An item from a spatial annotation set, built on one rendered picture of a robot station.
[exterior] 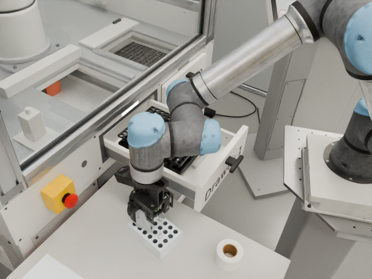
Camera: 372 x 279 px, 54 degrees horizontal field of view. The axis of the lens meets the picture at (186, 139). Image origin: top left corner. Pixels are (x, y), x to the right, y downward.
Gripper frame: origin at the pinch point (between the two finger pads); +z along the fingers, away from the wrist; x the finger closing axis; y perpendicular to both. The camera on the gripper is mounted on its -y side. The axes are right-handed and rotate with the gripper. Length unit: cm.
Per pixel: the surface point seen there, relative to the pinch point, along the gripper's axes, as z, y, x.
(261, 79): 68, -64, 182
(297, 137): 5, 12, 66
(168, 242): 1.3, 9.0, 0.0
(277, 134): 56, -17, 121
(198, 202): -5.0, 9.3, 11.2
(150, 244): 2.0, 5.8, -3.3
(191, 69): -10, -30, 54
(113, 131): -7.3, -26.3, 12.7
